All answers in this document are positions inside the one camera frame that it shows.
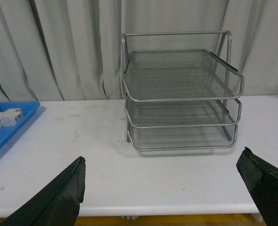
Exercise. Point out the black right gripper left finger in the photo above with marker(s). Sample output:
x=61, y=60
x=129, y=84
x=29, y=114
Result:
x=57, y=204

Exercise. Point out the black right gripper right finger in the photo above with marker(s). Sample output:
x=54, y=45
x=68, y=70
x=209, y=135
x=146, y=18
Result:
x=261, y=181

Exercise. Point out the silver mesh tray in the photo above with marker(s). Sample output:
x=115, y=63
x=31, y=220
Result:
x=182, y=138
x=196, y=74
x=183, y=113

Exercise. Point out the blue plastic tray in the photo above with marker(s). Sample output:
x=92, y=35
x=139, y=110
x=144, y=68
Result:
x=9, y=135

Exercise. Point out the white circuit breaker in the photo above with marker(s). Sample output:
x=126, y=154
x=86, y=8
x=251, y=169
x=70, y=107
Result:
x=10, y=117

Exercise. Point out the white curtain backdrop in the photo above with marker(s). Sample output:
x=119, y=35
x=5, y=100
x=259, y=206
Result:
x=54, y=50

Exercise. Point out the silver mesh rack frame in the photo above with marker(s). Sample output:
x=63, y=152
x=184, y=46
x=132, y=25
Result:
x=179, y=99

